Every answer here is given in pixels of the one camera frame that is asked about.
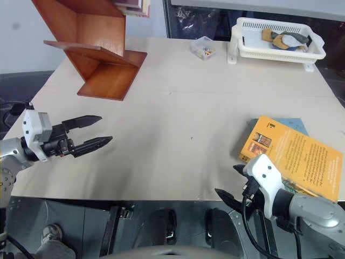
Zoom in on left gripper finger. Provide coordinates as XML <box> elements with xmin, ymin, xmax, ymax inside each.
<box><xmin>61</xmin><ymin>115</ymin><xmax>102</xmax><ymax>133</ymax></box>
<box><xmin>72</xmin><ymin>136</ymin><xmax>113</xmax><ymax>159</ymax></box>

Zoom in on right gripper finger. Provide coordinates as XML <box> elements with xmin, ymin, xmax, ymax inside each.
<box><xmin>215</xmin><ymin>188</ymin><xmax>244</xmax><ymax>214</ymax></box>
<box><xmin>233</xmin><ymin>164</ymin><xmax>248</xmax><ymax>178</ymax></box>

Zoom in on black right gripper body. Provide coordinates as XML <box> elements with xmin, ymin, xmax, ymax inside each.
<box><xmin>240</xmin><ymin>172</ymin><xmax>267</xmax><ymax>217</ymax></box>

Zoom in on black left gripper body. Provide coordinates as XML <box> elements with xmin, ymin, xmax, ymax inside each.
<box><xmin>42</xmin><ymin>122</ymin><xmax>75</xmax><ymax>159</ymax></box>

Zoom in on brown wooden zigzag bookshelf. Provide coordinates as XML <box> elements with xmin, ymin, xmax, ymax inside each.
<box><xmin>31</xmin><ymin>0</ymin><xmax>148</xmax><ymax>102</ymax></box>

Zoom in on yellow paperback book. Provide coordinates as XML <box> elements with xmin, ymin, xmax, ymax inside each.
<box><xmin>238</xmin><ymin>115</ymin><xmax>344</xmax><ymax>202</ymax></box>

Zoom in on teal book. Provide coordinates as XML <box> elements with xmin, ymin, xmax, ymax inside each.
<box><xmin>246</xmin><ymin>117</ymin><xmax>320</xmax><ymax>197</ymax></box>

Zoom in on grey sneaker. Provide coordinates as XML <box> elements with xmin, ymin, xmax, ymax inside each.
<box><xmin>42</xmin><ymin>223</ymin><xmax>64</xmax><ymax>244</ymax></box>

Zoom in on black table leg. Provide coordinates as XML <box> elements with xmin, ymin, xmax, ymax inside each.
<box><xmin>99</xmin><ymin>206</ymin><xmax>120</xmax><ymax>257</ymax></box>

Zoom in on grey trouser leg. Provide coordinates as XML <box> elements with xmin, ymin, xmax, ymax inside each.
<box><xmin>34</xmin><ymin>237</ymin><xmax>77</xmax><ymax>259</ymax></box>

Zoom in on white plastic basket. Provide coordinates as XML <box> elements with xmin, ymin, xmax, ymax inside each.
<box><xmin>227</xmin><ymin>17</ymin><xmax>327</xmax><ymax>72</ymax></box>

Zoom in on small clear plastic box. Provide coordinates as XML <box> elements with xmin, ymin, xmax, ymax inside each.
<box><xmin>189</xmin><ymin>36</ymin><xmax>218</xmax><ymax>62</ymax></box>

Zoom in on books on shelf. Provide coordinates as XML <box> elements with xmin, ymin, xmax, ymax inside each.
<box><xmin>118</xmin><ymin>0</ymin><xmax>151</xmax><ymax>19</ymax></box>

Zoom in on yellow and blue cloth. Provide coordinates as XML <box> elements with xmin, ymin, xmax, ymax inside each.
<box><xmin>271</xmin><ymin>36</ymin><xmax>308</xmax><ymax>52</ymax></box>

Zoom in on grey green cloth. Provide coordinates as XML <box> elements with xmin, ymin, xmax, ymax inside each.
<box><xmin>270</xmin><ymin>31</ymin><xmax>310</xmax><ymax>45</ymax></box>

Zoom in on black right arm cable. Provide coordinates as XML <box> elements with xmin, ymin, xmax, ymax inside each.
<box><xmin>241</xmin><ymin>183</ymin><xmax>278</xmax><ymax>259</ymax></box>

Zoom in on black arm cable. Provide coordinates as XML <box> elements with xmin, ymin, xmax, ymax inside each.
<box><xmin>241</xmin><ymin>183</ymin><xmax>278</xmax><ymax>259</ymax></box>
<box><xmin>0</xmin><ymin>100</ymin><xmax>35</xmax><ymax>129</ymax></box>

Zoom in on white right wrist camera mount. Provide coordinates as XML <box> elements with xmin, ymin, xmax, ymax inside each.
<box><xmin>242</xmin><ymin>153</ymin><xmax>286</xmax><ymax>220</ymax></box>

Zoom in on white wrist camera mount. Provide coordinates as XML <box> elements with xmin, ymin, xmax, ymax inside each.
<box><xmin>21</xmin><ymin>108</ymin><xmax>52</xmax><ymax>163</ymax></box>
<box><xmin>242</xmin><ymin>153</ymin><xmax>286</xmax><ymax>220</ymax></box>

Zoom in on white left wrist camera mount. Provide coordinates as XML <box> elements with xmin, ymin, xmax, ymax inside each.
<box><xmin>21</xmin><ymin>108</ymin><xmax>52</xmax><ymax>163</ymax></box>

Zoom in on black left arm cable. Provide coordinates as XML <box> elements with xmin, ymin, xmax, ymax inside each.
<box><xmin>0</xmin><ymin>100</ymin><xmax>35</xmax><ymax>129</ymax></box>

